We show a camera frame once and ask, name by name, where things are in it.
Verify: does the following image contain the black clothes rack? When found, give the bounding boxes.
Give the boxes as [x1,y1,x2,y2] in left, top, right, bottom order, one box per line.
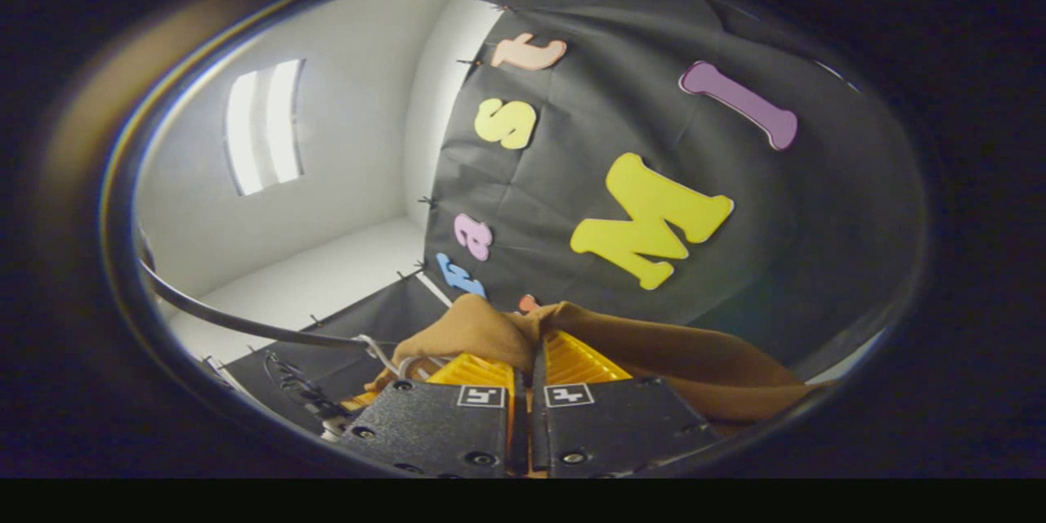
[137,249,385,350]

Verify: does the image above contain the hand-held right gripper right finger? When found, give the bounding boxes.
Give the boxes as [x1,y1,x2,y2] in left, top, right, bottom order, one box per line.
[530,330,724,480]

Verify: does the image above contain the black backdrop cloth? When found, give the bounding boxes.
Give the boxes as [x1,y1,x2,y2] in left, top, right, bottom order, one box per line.
[200,0,928,418]

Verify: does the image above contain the brown short-sleeved shirt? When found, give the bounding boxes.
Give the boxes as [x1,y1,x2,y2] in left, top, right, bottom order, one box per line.
[364,293,822,426]

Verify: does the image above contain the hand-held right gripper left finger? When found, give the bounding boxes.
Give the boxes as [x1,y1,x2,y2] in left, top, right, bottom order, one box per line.
[337,351,528,480]

